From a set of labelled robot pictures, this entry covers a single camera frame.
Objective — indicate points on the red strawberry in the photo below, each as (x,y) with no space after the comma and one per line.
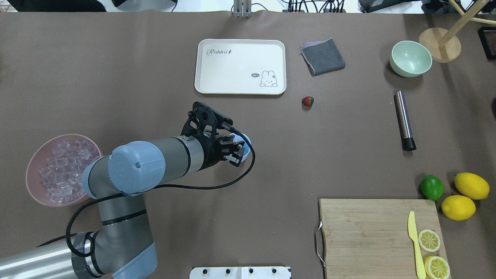
(308,101)

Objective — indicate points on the mint green bowl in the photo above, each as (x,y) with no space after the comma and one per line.
(410,59)

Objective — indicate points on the light blue plastic cup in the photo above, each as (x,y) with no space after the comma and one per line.
(246,149)

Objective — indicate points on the yellow plastic knife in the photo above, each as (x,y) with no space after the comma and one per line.
(412,233)

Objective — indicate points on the dark brown tray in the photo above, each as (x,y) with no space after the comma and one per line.
(487,36)

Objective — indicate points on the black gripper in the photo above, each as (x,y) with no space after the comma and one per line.
(211,154)

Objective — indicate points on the cream rabbit tray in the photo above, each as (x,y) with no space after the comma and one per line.
(241,66)

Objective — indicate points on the grey folded cloth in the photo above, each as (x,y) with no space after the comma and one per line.
(322,57)

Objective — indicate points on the bamboo cutting board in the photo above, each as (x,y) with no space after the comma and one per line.
(367,238)

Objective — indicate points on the whole yellow lemon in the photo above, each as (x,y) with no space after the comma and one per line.
(471,185)
(458,207)

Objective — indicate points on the pink bowl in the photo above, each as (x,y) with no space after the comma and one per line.
(37,161)

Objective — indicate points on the lemon half slice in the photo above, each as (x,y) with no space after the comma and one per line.
(437,267)
(429,240)

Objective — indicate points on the clear ice cubes pile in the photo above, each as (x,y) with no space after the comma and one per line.
(62,175)

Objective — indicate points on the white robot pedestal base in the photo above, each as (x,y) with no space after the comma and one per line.
(247,272)

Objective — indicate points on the green lime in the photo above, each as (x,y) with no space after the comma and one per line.
(432,187)

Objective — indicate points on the steel muddler black tip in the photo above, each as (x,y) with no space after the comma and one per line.
(408,143)

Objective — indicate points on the aluminium frame post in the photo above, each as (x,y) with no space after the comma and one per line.
(242,9)

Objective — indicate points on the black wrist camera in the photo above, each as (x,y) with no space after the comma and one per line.
(203,115)

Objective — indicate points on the wooden mug tree stand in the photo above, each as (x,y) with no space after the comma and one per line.
(442,44)

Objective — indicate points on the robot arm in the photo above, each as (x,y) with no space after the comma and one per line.
(125,247)

